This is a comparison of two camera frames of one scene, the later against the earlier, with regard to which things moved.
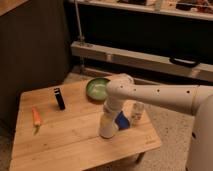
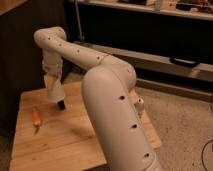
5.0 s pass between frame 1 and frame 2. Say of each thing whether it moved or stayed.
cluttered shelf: stayed
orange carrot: stayed
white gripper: moved
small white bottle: stayed
